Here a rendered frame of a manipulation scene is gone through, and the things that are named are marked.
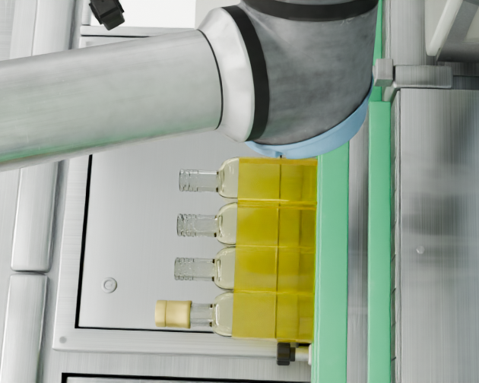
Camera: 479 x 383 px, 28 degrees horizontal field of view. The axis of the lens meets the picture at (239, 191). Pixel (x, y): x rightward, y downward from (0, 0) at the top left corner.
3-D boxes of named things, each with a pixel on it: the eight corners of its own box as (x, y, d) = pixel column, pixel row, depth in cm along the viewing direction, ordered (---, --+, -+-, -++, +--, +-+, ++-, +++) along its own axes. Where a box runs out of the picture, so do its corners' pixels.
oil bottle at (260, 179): (379, 171, 126) (218, 166, 127) (385, 159, 121) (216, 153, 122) (379, 212, 125) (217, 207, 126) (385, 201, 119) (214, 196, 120)
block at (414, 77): (439, 89, 120) (383, 87, 120) (453, 59, 111) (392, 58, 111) (439, 115, 119) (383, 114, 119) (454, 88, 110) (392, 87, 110)
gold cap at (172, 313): (192, 296, 121) (158, 295, 121) (189, 305, 117) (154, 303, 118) (191, 324, 121) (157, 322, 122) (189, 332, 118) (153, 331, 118)
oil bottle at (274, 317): (379, 302, 122) (212, 295, 123) (384, 295, 116) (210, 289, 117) (379, 346, 120) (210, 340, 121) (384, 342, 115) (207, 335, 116)
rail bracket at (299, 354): (375, 346, 129) (276, 342, 129) (381, 340, 122) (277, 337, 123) (375, 376, 128) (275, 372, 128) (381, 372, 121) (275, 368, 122)
